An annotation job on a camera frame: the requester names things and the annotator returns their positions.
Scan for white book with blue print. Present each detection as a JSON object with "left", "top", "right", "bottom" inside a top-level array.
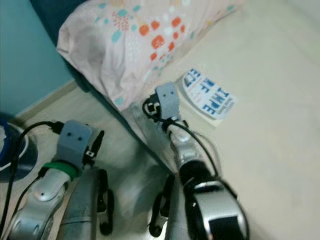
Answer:
[{"left": 175, "top": 67, "right": 237, "bottom": 126}]

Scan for pink dotted pillow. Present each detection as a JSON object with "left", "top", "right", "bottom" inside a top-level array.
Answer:
[{"left": 56, "top": 0, "right": 246, "bottom": 112}]

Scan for grey left robot leg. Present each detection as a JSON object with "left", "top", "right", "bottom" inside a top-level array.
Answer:
[{"left": 57, "top": 167, "right": 115, "bottom": 240}]

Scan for grey robot leg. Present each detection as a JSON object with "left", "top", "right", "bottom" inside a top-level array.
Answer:
[
  {"left": 147, "top": 174, "right": 191, "bottom": 240},
  {"left": 57, "top": 167, "right": 115, "bottom": 240}
]

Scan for blue plastic bucket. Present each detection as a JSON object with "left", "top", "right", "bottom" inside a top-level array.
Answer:
[{"left": 0, "top": 117, "right": 38, "bottom": 182}]

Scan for grey right robot leg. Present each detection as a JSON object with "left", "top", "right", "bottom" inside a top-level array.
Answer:
[{"left": 147, "top": 174, "right": 191, "bottom": 240}]

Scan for beige mattress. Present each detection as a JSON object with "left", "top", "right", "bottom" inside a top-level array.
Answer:
[{"left": 125, "top": 0, "right": 320, "bottom": 240}]

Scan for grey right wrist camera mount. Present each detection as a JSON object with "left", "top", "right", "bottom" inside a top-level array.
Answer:
[{"left": 155, "top": 82, "right": 180, "bottom": 120}]

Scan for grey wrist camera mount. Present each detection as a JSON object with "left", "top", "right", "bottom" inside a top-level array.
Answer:
[
  {"left": 56, "top": 120, "right": 95, "bottom": 166},
  {"left": 155, "top": 82, "right": 180, "bottom": 120}
]

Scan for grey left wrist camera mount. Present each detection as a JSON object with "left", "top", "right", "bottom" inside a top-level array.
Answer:
[{"left": 56, "top": 120, "right": 95, "bottom": 166}]

